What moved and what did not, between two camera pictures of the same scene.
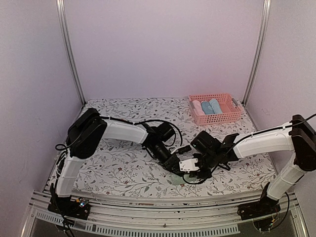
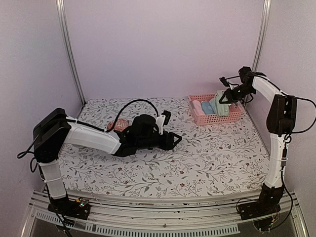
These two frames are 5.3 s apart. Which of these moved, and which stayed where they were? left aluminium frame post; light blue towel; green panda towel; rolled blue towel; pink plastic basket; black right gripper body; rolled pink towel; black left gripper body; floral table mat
Moved: green panda towel; black right gripper body; black left gripper body
Stayed: light blue towel; rolled blue towel; pink plastic basket; floral table mat; rolled pink towel; left aluminium frame post
